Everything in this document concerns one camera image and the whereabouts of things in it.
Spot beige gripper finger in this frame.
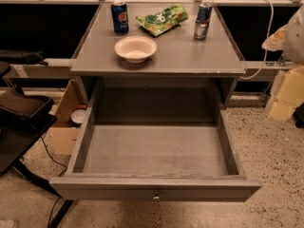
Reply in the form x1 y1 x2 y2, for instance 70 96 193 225
262 25 287 51

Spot blue pepsi can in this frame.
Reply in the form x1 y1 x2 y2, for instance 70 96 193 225
111 1 129 34

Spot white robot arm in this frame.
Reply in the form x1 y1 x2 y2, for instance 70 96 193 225
262 5 304 65

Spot silver blue energy drink can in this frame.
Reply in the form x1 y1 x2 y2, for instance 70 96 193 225
194 2 212 40

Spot open grey top drawer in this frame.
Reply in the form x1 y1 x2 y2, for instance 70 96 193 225
50 85 261 201

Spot grey cabinet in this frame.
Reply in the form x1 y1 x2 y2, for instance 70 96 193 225
68 2 247 125

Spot green chip bag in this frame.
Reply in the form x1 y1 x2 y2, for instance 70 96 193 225
136 4 188 37

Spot white paper bowl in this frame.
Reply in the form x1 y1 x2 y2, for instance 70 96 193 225
114 36 158 64

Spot small white bowl in box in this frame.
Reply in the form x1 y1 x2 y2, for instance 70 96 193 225
70 109 86 124

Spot cardboard box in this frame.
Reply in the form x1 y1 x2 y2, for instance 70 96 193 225
49 79 86 156

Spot black tray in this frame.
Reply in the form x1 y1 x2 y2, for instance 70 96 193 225
0 85 54 121

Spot black side table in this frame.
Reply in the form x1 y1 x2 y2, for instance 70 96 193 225
0 112 74 228

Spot white cable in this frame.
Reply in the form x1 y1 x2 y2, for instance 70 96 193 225
239 0 276 81

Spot metal frame rail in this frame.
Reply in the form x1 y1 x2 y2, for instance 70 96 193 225
5 59 295 82

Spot black floor cable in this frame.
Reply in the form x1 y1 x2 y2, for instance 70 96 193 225
39 136 68 228

